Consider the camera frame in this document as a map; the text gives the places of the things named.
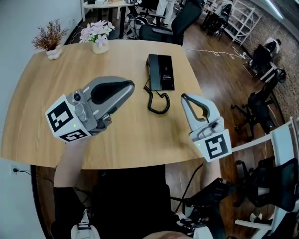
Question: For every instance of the black box device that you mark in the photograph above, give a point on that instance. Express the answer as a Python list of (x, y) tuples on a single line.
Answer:
[(212, 193)]

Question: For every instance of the person's black-clothed body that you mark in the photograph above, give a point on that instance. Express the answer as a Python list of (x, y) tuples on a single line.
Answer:
[(130, 198)]

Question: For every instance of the black mesh office chair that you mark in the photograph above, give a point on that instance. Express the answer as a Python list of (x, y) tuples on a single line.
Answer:
[(280, 184)]

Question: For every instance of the white wall socket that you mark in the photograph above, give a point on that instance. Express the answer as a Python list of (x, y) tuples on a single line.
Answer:
[(13, 170)]

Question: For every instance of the white metal shelf rack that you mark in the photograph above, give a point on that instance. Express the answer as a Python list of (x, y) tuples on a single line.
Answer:
[(243, 21)]

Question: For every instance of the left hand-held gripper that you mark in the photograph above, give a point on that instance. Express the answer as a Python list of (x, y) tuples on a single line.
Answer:
[(58, 116)]

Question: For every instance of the ceiling strip light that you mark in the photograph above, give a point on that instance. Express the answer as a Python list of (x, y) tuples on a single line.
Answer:
[(274, 7)]

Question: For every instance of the white desk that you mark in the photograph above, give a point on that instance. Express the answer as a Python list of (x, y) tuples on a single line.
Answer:
[(282, 142)]

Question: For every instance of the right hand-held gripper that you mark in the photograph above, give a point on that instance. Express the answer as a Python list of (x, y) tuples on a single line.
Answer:
[(215, 147)]

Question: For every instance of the person's right forearm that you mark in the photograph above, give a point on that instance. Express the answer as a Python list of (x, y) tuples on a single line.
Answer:
[(213, 170)]

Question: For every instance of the black chest rig mount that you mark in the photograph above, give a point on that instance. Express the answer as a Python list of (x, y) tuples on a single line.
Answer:
[(194, 220)]

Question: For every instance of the pink flowers beige pot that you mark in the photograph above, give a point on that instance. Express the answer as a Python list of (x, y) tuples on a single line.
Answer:
[(98, 32)]

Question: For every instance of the black desk telephone base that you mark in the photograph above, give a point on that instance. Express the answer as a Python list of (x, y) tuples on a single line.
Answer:
[(167, 72)]

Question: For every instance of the dried brown plant white pot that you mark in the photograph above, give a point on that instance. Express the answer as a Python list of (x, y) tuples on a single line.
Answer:
[(50, 38)]

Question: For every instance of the person's left forearm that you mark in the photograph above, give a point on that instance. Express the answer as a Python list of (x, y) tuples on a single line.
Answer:
[(70, 163)]

